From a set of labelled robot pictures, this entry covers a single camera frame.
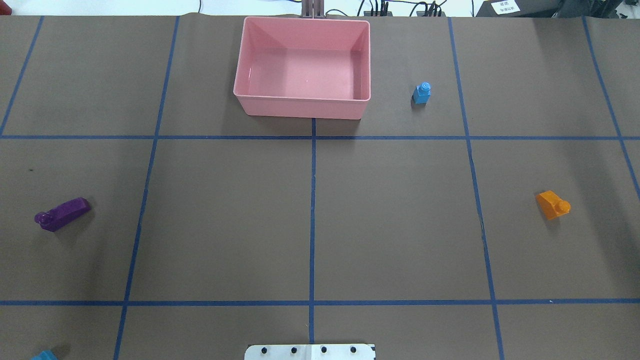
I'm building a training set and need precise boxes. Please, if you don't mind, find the orange sloped block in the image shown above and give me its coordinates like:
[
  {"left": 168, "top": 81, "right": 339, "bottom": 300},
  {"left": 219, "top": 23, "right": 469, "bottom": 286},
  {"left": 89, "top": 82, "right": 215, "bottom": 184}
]
[{"left": 535, "top": 190, "right": 572, "bottom": 221}]

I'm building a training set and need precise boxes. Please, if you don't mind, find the purple long block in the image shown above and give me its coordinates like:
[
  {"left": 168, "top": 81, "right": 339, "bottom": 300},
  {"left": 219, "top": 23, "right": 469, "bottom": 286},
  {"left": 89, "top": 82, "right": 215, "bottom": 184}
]
[{"left": 34, "top": 197, "right": 92, "bottom": 232}]

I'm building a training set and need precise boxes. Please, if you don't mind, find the pink plastic box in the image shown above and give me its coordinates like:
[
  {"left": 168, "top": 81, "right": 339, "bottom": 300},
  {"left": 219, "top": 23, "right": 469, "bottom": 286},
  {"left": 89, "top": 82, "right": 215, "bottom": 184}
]
[{"left": 233, "top": 16, "right": 372, "bottom": 120}]

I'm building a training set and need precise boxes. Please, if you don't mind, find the black box with label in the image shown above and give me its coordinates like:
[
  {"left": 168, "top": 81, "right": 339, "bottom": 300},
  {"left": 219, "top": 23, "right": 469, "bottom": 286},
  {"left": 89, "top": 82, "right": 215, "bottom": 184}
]
[{"left": 475, "top": 0, "right": 563, "bottom": 18}]

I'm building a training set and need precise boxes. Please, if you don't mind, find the small blue block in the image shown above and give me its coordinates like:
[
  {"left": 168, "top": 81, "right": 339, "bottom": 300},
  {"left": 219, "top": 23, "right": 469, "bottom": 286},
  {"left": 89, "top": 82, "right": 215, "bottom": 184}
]
[{"left": 412, "top": 81, "right": 432, "bottom": 105}]

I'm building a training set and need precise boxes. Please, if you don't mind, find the black usb hub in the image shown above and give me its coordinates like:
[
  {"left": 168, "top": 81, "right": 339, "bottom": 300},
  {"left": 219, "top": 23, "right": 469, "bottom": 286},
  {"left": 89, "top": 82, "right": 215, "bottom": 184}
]
[{"left": 358, "top": 0, "right": 446, "bottom": 18}]

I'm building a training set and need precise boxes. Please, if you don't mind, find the long blue studded block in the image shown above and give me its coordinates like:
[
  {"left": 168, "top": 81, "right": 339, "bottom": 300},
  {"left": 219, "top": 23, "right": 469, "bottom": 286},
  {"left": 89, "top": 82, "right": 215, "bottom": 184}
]
[{"left": 30, "top": 350, "right": 58, "bottom": 360}]

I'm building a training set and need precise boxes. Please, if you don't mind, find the aluminium frame post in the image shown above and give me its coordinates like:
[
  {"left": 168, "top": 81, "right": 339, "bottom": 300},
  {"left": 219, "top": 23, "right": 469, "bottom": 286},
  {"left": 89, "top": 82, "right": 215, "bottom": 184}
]
[{"left": 300, "top": 0, "right": 326, "bottom": 19}]

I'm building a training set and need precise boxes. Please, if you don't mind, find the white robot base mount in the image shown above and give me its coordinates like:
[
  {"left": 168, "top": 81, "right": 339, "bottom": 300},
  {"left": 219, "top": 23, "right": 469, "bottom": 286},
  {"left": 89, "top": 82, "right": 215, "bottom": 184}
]
[{"left": 243, "top": 343, "right": 377, "bottom": 360}]

